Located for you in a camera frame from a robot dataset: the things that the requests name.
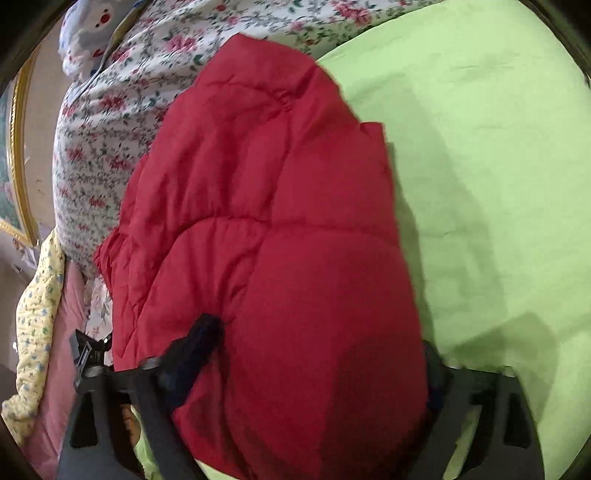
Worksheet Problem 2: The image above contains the white animal print pillow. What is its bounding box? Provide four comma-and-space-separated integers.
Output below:
59, 0, 141, 77

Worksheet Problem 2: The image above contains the large flower ruffled pillow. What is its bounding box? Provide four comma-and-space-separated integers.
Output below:
83, 272, 116, 340

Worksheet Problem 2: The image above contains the yellow floral cloth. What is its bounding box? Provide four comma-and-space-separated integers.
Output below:
0, 228, 66, 437

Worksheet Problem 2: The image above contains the gold picture frame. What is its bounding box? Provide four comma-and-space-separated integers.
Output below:
0, 55, 42, 247

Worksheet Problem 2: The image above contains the red quilted jacket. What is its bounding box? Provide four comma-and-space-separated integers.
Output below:
93, 33, 437, 480

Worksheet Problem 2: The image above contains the light green bed sheet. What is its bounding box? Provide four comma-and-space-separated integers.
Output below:
131, 0, 591, 480

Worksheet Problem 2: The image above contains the pink pillow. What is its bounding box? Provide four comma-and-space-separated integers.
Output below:
28, 263, 93, 476

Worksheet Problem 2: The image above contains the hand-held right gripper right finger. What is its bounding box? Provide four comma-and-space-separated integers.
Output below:
422, 340, 546, 480

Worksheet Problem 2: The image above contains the small red flower quilt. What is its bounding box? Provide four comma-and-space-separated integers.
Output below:
52, 0, 444, 278

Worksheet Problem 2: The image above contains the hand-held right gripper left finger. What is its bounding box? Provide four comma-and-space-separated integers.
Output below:
58, 314, 228, 480

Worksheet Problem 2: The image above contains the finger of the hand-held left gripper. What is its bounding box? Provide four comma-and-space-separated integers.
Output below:
68, 329, 114, 385

